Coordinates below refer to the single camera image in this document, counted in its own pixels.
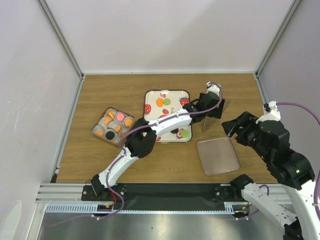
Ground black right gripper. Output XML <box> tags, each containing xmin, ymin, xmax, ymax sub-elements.
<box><xmin>220</xmin><ymin>109</ymin><xmax>271</xmax><ymax>162</ymax></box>

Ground steel slotted serving tongs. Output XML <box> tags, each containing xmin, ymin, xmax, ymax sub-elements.
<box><xmin>201</xmin><ymin>98</ymin><xmax>230</xmax><ymax>133</ymax></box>

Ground rose gold tin lid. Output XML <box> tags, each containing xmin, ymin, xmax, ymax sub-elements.
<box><xmin>196</xmin><ymin>136</ymin><xmax>241</xmax><ymax>177</ymax></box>

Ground pink sandwich cookie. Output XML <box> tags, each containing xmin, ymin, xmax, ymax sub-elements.
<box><xmin>116</xmin><ymin>112</ymin><xmax>125</xmax><ymax>122</ymax></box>

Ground black sandwich cookie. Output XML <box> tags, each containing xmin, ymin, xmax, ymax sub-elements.
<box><xmin>171</xmin><ymin>128</ymin><xmax>179</xmax><ymax>134</ymax></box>
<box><xmin>105</xmin><ymin>131</ymin><xmax>115</xmax><ymax>141</ymax></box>

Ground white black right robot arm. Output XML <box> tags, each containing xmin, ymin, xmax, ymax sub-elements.
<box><xmin>222</xmin><ymin>108</ymin><xmax>320</xmax><ymax>240</ymax></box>

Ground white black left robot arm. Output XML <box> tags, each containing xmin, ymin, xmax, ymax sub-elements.
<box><xmin>90</xmin><ymin>91</ymin><xmax>226</xmax><ymax>200</ymax></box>

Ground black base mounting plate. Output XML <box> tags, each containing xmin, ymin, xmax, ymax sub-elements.
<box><xmin>81</xmin><ymin>182</ymin><xmax>251</xmax><ymax>211</ymax></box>

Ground white strawberry print tray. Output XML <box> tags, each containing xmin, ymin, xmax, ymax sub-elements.
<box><xmin>144</xmin><ymin>89</ymin><xmax>192</xmax><ymax>143</ymax></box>

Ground orange scalloped cookie middle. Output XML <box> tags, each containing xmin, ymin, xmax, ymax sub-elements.
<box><xmin>124</xmin><ymin>118</ymin><xmax>133</xmax><ymax>127</ymax></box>

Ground orange scalloped cookie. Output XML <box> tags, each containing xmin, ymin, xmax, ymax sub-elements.
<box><xmin>104</xmin><ymin>117</ymin><xmax>113</xmax><ymax>125</ymax></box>
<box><xmin>124</xmin><ymin>118</ymin><xmax>133</xmax><ymax>127</ymax></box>

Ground orange round dotted biscuit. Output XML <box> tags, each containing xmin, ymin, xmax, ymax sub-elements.
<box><xmin>114</xmin><ymin>125</ymin><xmax>122</xmax><ymax>133</ymax></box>

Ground rose gold cookie tin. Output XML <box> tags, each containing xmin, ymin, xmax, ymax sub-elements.
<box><xmin>90</xmin><ymin>106</ymin><xmax>136</xmax><ymax>147</ymax></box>

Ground orange dotted biscuit top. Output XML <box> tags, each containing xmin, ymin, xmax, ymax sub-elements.
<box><xmin>108</xmin><ymin>111</ymin><xmax>115</xmax><ymax>119</ymax></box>

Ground orange scalloped cookie lower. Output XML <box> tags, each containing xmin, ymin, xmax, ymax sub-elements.
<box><xmin>104</xmin><ymin>117</ymin><xmax>113</xmax><ymax>125</ymax></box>

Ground orange flower swirl cookie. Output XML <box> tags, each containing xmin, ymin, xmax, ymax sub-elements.
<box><xmin>95</xmin><ymin>130</ymin><xmax>104</xmax><ymax>136</ymax></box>

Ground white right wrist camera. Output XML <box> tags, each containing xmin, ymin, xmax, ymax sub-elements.
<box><xmin>255</xmin><ymin>101</ymin><xmax>281</xmax><ymax>124</ymax></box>

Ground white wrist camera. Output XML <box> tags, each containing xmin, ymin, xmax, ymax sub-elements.
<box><xmin>206</xmin><ymin>81</ymin><xmax>221</xmax><ymax>97</ymax></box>
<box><xmin>255</xmin><ymin>101</ymin><xmax>281</xmax><ymax>124</ymax></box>

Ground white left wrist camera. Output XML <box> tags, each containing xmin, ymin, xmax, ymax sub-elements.
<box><xmin>206</xmin><ymin>81</ymin><xmax>221</xmax><ymax>97</ymax></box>

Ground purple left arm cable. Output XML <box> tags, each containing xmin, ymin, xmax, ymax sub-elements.
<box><xmin>52</xmin><ymin>81</ymin><xmax>224</xmax><ymax>223</ymax></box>

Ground aluminium frame post right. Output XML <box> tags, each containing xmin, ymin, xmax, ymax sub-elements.
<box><xmin>254</xmin><ymin>0</ymin><xmax>303</xmax><ymax>78</ymax></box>

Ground aluminium frame post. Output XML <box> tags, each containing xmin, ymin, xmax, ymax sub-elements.
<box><xmin>36</xmin><ymin>0</ymin><xmax>85</xmax><ymax>80</ymax></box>
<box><xmin>254</xmin><ymin>0</ymin><xmax>303</xmax><ymax>78</ymax></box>

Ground aluminium frame post left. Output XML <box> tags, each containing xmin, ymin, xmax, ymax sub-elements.
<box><xmin>36</xmin><ymin>0</ymin><xmax>85</xmax><ymax>80</ymax></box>

